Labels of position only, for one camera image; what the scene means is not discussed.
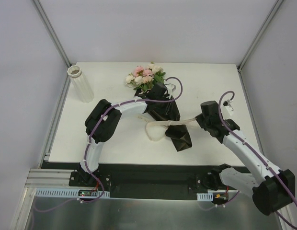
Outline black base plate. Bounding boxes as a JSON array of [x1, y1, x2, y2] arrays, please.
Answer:
[[42, 162, 215, 200]]

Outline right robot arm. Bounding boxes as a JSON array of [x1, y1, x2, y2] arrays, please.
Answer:
[[195, 101, 295, 216]]

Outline white ribbed vase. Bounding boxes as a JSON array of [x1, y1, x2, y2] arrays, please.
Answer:
[[67, 65, 94, 103]]

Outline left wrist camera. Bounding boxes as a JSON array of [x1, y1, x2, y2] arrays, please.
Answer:
[[165, 83, 176, 94]]

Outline right white cable duct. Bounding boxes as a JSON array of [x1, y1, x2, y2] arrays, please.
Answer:
[[196, 192, 214, 202]]

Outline cream ribbon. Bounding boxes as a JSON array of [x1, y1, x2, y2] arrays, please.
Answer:
[[137, 115, 199, 142]]

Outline pink and white flower bouquet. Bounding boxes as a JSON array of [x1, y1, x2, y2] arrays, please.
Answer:
[[125, 62, 166, 93]]

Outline left white cable duct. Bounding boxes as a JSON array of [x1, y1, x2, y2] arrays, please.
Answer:
[[35, 188, 110, 199]]

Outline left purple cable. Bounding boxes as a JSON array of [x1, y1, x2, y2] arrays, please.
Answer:
[[33, 76, 183, 212]]

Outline left aluminium frame post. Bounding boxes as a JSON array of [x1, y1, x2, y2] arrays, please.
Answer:
[[31, 0, 73, 67]]

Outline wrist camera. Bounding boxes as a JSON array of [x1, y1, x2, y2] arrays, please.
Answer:
[[223, 99, 234, 117], [165, 83, 176, 94]]

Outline white cable duct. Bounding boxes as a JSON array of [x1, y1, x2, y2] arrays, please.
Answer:
[[35, 188, 110, 199], [196, 192, 214, 202]]

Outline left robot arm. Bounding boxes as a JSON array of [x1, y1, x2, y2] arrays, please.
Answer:
[[77, 83, 176, 186]]

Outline aluminium rail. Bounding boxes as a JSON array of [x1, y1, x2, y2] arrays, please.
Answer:
[[25, 169, 73, 188]]

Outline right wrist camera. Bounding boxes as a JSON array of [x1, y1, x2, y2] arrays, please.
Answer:
[[223, 99, 234, 117]]

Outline aluminium frame post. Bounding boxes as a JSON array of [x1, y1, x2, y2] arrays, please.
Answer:
[[31, 0, 73, 67], [237, 0, 285, 72]]

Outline right aluminium frame post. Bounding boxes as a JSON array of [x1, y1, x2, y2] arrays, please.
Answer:
[[237, 0, 285, 72]]

